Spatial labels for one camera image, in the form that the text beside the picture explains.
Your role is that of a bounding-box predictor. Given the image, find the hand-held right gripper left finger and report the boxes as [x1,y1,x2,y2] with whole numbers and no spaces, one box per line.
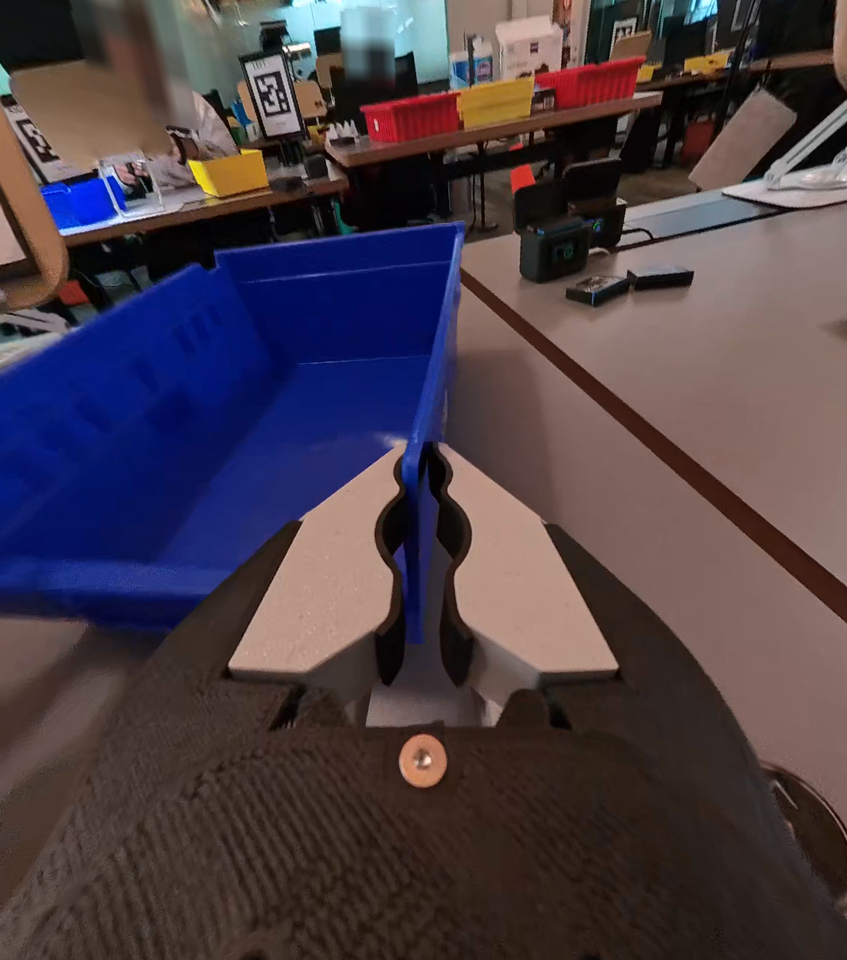
[228,441,411,687]

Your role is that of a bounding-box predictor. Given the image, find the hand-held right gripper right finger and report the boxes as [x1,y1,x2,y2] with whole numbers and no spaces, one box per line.
[423,442,620,687]

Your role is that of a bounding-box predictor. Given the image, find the blue plastic bin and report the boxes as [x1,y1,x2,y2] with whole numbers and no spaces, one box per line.
[0,221,467,648]

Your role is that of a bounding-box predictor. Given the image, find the small black battery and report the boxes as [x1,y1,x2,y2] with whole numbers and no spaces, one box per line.
[626,264,696,291]
[564,274,632,307]

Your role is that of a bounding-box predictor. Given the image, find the black charger box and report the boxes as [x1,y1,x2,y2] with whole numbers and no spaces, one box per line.
[517,216,596,285]

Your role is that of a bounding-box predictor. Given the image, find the round desk grommet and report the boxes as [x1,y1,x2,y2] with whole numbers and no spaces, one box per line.
[759,759,847,915]

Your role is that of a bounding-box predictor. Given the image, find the black upright device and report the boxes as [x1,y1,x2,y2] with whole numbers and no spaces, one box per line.
[564,157,629,249]

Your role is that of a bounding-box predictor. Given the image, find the yellow plastic bin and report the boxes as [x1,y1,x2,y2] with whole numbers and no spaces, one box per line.
[188,148,271,199]

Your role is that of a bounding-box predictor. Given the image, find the small blue bin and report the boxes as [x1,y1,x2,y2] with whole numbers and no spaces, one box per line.
[39,176,130,231]

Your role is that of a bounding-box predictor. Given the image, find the long wooden table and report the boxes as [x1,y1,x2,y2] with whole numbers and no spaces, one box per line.
[324,90,665,234]

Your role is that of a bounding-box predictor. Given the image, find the red plastic basket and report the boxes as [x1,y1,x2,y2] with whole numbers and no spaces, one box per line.
[534,54,648,111]
[359,91,464,145]

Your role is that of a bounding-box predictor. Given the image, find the yellow plastic basket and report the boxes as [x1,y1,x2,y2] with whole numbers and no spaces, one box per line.
[455,76,537,130]

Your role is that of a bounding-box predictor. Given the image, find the grey leaning board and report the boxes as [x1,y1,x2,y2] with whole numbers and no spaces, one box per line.
[688,88,800,194]

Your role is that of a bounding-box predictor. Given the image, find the black white marker tag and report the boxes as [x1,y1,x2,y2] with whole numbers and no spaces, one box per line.
[238,48,299,141]
[2,96,63,183]

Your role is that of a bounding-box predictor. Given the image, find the white blue container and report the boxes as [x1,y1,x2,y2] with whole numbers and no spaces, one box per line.
[448,36,497,91]

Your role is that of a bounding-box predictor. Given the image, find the white cardboard box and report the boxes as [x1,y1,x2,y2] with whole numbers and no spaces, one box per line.
[494,16,566,82]

